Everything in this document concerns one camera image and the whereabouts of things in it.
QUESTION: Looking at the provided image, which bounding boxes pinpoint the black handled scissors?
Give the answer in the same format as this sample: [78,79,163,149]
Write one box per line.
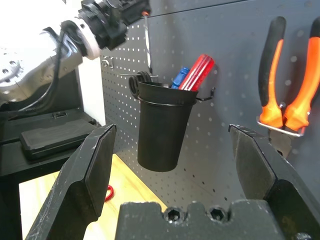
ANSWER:
[128,71,153,100]

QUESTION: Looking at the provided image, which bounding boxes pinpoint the silver pegboard hook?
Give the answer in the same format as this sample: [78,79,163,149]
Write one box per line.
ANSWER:
[101,56,115,70]
[119,71,159,79]

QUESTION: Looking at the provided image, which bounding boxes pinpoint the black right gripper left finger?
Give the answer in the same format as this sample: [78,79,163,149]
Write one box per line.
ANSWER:
[24,123,118,240]

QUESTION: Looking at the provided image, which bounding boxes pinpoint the black wire cup ring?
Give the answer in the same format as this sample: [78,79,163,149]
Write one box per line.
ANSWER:
[136,86,216,109]

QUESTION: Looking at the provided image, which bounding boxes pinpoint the black plastic cup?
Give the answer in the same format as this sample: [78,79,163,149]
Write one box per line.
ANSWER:
[136,80,200,173]

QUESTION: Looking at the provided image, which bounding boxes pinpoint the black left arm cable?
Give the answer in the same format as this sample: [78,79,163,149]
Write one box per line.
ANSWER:
[23,21,76,112]

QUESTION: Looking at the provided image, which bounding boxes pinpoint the grey perforated pegboard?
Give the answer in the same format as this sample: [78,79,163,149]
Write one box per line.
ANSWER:
[99,0,320,218]

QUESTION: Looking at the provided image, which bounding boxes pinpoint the blue screwdriver handle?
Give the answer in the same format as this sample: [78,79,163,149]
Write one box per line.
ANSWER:
[170,66,190,90]

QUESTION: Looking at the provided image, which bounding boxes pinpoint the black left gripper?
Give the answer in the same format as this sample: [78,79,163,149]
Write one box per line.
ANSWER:
[79,0,152,51]

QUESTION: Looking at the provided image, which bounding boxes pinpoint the red handled scissors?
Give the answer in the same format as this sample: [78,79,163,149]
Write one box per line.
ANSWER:
[104,184,115,202]

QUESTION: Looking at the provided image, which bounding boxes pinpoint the orange black pliers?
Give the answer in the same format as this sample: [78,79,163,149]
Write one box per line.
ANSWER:
[257,16,320,158]

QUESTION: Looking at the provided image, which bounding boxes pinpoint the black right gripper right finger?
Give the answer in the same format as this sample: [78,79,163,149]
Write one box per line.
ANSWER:
[228,124,320,240]

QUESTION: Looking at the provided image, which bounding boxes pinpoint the large black ribbed case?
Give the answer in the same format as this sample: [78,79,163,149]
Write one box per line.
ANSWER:
[19,118,97,161]

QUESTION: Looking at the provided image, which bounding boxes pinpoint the silver wire loop holder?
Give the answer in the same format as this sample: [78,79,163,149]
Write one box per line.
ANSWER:
[256,102,312,138]

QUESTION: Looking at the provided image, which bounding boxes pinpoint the red screwdriver handle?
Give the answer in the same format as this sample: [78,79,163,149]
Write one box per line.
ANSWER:
[178,53,216,92]

